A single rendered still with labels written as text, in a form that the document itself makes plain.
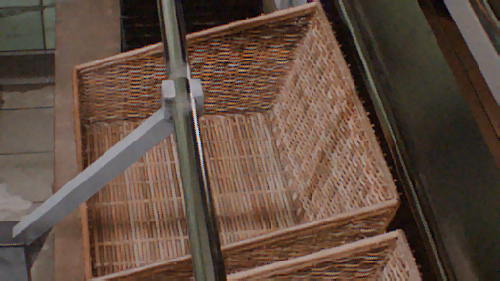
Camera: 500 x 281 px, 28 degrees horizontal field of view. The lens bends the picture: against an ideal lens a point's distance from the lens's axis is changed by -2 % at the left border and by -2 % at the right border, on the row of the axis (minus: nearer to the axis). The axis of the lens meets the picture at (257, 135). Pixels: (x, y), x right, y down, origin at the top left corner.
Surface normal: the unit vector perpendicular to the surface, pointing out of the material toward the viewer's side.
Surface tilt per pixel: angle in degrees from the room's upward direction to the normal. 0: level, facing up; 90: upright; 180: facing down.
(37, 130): 0
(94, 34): 0
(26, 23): 90
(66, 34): 0
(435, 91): 70
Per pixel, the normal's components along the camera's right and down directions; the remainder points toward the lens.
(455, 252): -0.91, -0.22
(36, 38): 0.15, 0.65
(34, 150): 0.06, -0.77
